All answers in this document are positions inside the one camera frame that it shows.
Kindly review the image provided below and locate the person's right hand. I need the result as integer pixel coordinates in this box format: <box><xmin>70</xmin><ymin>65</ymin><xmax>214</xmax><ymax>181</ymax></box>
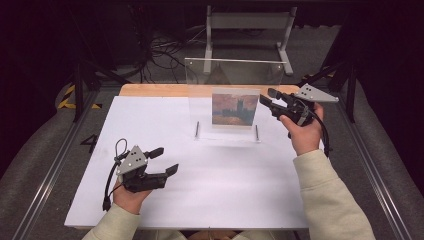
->
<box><xmin>278</xmin><ymin>102</ymin><xmax>325</xmax><ymax>157</ymax></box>

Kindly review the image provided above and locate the grey metal stand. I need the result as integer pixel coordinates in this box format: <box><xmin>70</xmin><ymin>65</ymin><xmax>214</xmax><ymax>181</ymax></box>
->
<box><xmin>203</xmin><ymin>4</ymin><xmax>298</xmax><ymax>76</ymax></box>

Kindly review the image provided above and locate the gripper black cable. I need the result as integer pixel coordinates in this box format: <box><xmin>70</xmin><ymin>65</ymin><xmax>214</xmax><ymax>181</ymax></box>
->
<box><xmin>309</xmin><ymin>108</ymin><xmax>332</xmax><ymax>158</ymax></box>
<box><xmin>101</xmin><ymin>137</ymin><xmax>130</xmax><ymax>212</ymax></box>

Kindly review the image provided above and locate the aluminium floor rail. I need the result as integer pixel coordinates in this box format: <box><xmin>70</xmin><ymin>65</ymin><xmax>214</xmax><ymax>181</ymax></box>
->
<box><xmin>11</xmin><ymin>86</ymin><xmax>98</xmax><ymax>240</ymax></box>
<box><xmin>333</xmin><ymin>96</ymin><xmax>415</xmax><ymax>240</ymax></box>

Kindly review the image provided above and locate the person's left hand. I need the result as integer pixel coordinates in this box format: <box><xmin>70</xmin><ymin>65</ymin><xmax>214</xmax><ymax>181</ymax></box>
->
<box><xmin>112</xmin><ymin>181</ymin><xmax>153</xmax><ymax>215</ymax></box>

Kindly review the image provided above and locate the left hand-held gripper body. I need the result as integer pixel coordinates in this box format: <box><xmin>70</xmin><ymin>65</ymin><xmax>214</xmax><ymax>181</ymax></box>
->
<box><xmin>115</xmin><ymin>144</ymin><xmax>168</xmax><ymax>194</ymax></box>

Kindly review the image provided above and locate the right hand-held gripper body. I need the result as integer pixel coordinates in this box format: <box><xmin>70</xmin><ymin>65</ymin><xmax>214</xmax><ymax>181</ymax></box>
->
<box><xmin>272</xmin><ymin>82</ymin><xmax>340</xmax><ymax>127</ymax></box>

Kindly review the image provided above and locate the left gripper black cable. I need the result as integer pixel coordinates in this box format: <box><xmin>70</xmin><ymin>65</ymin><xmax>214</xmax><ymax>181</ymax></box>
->
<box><xmin>101</xmin><ymin>137</ymin><xmax>130</xmax><ymax>212</ymax></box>

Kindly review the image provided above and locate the painting postcard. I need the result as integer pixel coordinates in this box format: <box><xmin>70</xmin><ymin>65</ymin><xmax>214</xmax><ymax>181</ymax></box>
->
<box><xmin>211</xmin><ymin>88</ymin><xmax>261</xmax><ymax>130</ymax></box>

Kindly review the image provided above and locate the clear acrylic photo frame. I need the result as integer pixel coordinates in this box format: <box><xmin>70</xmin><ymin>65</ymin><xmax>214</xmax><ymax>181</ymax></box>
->
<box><xmin>184</xmin><ymin>57</ymin><xmax>288</xmax><ymax>144</ymax></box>

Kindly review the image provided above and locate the tangle of black cables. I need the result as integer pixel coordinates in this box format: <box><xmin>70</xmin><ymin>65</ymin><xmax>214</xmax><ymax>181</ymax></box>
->
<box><xmin>128</xmin><ymin>4</ymin><xmax>208</xmax><ymax>84</ymax></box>

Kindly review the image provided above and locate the white table board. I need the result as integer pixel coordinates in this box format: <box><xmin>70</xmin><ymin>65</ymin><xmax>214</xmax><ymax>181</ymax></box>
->
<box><xmin>64</xmin><ymin>94</ymin><xmax>326</xmax><ymax>231</ymax></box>

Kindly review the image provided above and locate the wooden table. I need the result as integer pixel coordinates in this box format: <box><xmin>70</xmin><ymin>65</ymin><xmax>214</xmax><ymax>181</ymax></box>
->
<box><xmin>118</xmin><ymin>83</ymin><xmax>301</xmax><ymax>98</ymax></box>

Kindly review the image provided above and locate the black tripod stand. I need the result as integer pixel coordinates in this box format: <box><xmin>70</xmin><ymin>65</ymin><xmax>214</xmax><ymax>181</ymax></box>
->
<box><xmin>71</xmin><ymin>56</ymin><xmax>132</xmax><ymax>123</ymax></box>
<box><xmin>297</xmin><ymin>59</ymin><xmax>360</xmax><ymax>124</ymax></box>

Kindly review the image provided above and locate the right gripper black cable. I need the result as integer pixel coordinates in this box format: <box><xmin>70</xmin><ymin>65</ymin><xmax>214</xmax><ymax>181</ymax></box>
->
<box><xmin>309</xmin><ymin>108</ymin><xmax>332</xmax><ymax>158</ymax></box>

